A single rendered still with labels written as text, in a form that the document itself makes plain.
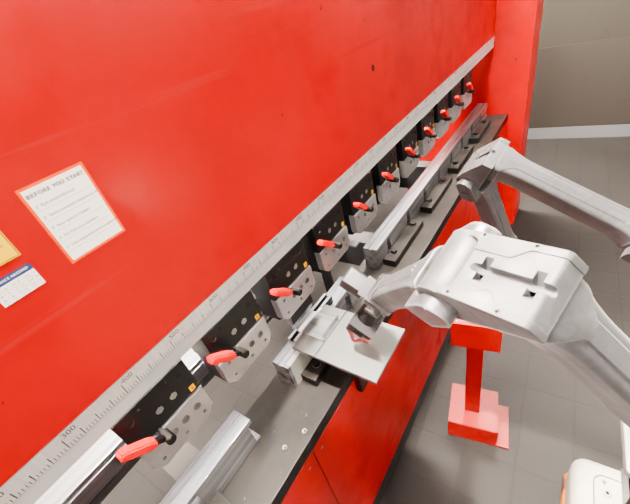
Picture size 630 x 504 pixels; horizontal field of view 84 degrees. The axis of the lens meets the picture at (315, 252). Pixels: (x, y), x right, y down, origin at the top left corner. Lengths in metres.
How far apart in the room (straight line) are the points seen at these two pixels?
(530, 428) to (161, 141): 1.88
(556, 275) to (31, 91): 0.59
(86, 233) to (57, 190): 0.07
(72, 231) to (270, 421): 0.72
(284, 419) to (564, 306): 0.84
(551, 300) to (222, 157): 0.57
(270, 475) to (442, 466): 1.06
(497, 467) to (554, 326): 1.61
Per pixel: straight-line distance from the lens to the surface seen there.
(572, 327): 0.35
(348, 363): 0.95
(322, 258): 0.99
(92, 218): 0.59
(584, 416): 2.13
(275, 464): 1.02
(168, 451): 0.82
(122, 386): 0.69
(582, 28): 4.48
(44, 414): 0.66
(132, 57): 0.63
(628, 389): 0.42
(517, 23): 2.70
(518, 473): 1.93
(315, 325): 1.06
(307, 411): 1.06
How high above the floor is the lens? 1.76
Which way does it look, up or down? 35 degrees down
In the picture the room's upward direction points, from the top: 16 degrees counter-clockwise
